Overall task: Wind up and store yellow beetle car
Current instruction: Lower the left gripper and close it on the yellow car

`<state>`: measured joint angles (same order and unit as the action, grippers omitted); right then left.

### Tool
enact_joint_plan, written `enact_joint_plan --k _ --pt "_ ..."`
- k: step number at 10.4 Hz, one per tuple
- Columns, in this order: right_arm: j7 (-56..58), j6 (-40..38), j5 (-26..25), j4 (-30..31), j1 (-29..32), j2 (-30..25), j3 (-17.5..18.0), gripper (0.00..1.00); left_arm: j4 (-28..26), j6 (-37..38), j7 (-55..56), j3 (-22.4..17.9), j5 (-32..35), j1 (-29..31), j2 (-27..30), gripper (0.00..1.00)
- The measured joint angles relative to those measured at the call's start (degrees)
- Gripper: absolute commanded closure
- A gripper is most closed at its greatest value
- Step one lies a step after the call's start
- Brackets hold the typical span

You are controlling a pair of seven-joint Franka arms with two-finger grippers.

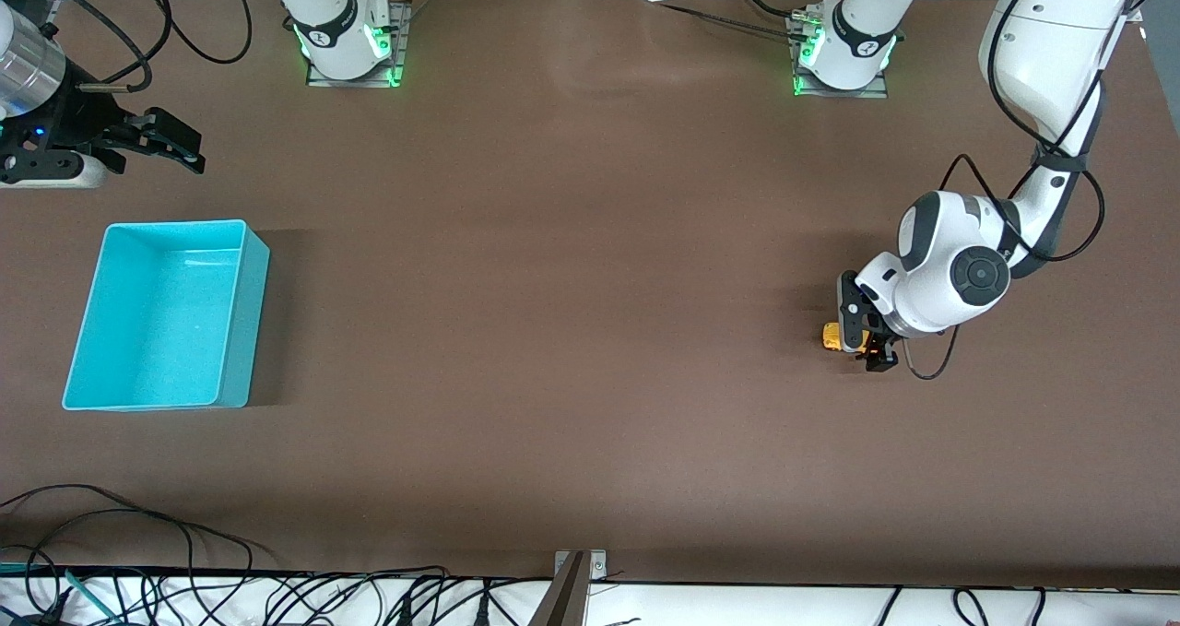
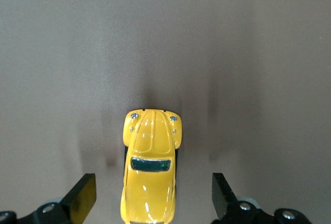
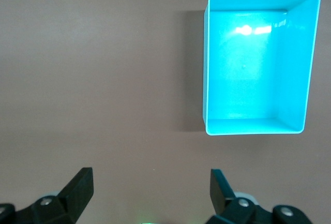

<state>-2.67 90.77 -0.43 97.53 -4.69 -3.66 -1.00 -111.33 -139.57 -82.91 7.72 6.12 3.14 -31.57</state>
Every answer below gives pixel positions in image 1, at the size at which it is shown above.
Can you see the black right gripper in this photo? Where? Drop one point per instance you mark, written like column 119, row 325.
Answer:
column 81, row 121

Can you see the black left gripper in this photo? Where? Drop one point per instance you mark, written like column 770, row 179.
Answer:
column 879, row 353

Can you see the yellow toy beetle car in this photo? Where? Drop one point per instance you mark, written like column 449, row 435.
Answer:
column 834, row 336

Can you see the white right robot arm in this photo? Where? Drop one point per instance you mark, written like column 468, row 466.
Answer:
column 332, row 27

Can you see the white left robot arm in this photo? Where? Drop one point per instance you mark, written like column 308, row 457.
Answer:
column 959, row 280

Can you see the turquoise plastic bin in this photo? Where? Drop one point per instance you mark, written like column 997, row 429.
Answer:
column 157, row 322

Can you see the small metal mounting plate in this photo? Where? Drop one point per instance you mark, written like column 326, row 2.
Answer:
column 599, row 566

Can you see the aluminium profile piece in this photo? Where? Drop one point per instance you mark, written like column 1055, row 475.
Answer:
column 1136, row 15

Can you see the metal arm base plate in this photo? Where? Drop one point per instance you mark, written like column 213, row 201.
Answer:
column 843, row 93
column 355, row 83

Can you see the grey metal camera post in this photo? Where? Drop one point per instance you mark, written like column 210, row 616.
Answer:
column 562, row 603

